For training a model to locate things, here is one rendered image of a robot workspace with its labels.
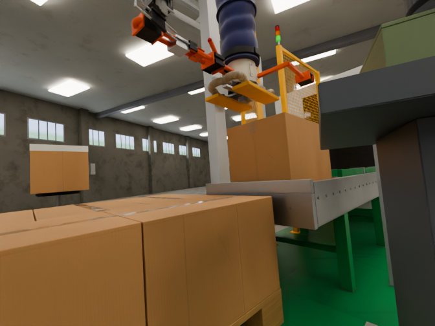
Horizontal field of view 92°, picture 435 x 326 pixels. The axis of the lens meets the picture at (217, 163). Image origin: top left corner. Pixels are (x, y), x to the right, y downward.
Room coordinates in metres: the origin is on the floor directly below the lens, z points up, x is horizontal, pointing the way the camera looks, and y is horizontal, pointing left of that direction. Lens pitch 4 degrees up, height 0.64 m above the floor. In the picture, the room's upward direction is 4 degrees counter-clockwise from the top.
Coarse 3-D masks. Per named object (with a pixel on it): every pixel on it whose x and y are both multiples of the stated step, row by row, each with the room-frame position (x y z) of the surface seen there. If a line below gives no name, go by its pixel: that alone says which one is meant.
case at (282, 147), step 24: (264, 120) 1.11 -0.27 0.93; (288, 120) 1.05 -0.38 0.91; (240, 144) 1.24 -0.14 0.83; (264, 144) 1.12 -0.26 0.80; (288, 144) 1.03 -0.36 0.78; (312, 144) 1.25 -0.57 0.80; (240, 168) 1.25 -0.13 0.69; (264, 168) 1.13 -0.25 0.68; (288, 168) 1.04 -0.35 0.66; (312, 168) 1.22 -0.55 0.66
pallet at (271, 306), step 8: (280, 288) 0.95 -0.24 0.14; (272, 296) 0.91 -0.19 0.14; (280, 296) 0.95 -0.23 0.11; (264, 304) 0.87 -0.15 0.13; (272, 304) 0.90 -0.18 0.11; (280, 304) 0.94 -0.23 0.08; (248, 312) 0.80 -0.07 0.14; (256, 312) 0.88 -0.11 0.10; (264, 312) 0.87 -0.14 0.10; (272, 312) 0.90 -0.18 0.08; (280, 312) 0.94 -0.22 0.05; (240, 320) 0.77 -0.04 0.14; (248, 320) 0.91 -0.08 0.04; (256, 320) 0.88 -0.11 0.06; (264, 320) 0.86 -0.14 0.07; (272, 320) 0.90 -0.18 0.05; (280, 320) 0.94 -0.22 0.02
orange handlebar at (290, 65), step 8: (136, 24) 0.69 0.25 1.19; (160, 40) 0.78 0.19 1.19; (192, 56) 0.90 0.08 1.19; (200, 56) 0.90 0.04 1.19; (208, 56) 0.93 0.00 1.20; (280, 64) 1.06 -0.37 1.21; (288, 64) 1.04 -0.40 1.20; (224, 72) 1.08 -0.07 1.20; (264, 72) 1.12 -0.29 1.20; (272, 72) 1.11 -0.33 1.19; (296, 72) 1.13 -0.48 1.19
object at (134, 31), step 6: (144, 18) 0.68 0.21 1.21; (144, 24) 0.68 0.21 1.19; (150, 24) 0.70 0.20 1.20; (132, 30) 0.72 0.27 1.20; (138, 30) 0.70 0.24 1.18; (144, 30) 0.70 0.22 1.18; (150, 30) 0.70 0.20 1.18; (156, 30) 0.72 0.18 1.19; (138, 36) 0.73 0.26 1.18; (144, 36) 0.73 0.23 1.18; (150, 36) 0.73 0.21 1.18; (156, 36) 0.74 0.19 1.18; (162, 36) 0.74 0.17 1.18; (150, 42) 0.77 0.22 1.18
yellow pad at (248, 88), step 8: (248, 80) 0.96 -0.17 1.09; (232, 88) 1.02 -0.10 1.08; (240, 88) 1.00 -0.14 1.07; (248, 88) 1.01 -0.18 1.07; (256, 88) 1.02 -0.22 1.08; (248, 96) 1.12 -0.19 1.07; (256, 96) 1.13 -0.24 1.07; (264, 96) 1.14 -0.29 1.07; (272, 96) 1.15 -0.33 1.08; (264, 104) 1.27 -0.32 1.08
